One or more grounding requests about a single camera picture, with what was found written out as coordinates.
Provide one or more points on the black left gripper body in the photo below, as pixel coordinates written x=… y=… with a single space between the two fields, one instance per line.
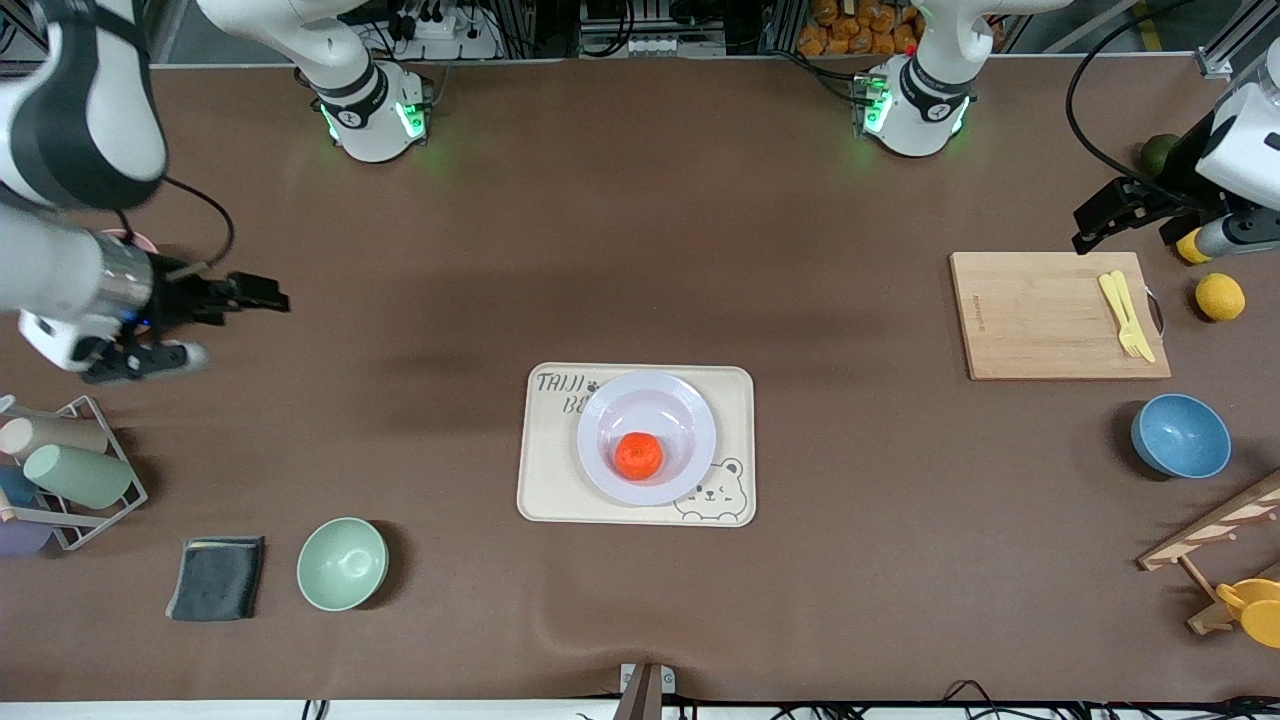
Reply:
x=1183 y=172

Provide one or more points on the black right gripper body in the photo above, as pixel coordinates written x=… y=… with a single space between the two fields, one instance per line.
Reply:
x=174 y=299

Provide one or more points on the orange fruit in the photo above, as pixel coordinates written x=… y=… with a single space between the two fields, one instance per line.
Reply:
x=638 y=456

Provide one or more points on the white plate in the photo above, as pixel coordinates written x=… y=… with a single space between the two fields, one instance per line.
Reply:
x=690 y=420

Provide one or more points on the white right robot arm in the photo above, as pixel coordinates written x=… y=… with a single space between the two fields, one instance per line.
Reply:
x=80 y=130

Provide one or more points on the dark green lime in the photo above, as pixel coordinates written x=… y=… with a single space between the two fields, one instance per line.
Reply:
x=1157 y=152

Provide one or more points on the pink bowl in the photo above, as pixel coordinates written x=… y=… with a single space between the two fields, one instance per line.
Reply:
x=143 y=241

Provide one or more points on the yellow plastic knife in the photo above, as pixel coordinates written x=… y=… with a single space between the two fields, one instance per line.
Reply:
x=1108 y=290

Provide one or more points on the yellow lemon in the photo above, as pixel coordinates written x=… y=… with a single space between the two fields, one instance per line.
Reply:
x=1188 y=250
x=1220 y=297

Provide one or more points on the wooden cutting board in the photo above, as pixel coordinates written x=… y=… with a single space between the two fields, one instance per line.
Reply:
x=1040 y=320

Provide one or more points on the yellow plastic fork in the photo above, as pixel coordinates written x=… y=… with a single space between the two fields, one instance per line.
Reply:
x=1140 y=345

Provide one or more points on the beige cup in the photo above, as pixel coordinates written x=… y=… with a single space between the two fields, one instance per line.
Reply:
x=50 y=437

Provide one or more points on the green cup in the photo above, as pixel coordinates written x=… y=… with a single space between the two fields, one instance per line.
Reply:
x=80 y=476

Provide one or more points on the blue bowl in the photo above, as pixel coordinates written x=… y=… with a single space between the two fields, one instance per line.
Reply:
x=1182 y=436

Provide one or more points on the teal blue cup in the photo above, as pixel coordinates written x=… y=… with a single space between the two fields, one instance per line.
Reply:
x=15 y=487

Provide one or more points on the mint green bowl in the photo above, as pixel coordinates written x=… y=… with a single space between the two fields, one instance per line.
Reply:
x=342 y=565

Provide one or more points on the folded grey cloth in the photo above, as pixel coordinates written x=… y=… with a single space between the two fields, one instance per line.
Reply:
x=215 y=580

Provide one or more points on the purple cup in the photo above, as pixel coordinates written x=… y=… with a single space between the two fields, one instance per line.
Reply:
x=20 y=540

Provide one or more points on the bag of orange fruits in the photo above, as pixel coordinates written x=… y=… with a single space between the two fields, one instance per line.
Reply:
x=860 y=30

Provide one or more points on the white power strip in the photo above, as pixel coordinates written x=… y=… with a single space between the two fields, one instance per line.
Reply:
x=445 y=30

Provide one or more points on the cream bear print tray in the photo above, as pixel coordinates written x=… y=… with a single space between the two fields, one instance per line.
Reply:
x=550 y=470

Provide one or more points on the wooden cup stand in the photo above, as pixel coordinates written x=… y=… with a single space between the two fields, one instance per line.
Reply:
x=1200 y=530

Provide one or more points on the yellow mug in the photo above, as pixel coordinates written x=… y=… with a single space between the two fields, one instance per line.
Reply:
x=1262 y=620

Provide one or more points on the brown table mat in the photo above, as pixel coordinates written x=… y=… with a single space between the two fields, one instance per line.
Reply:
x=800 y=600

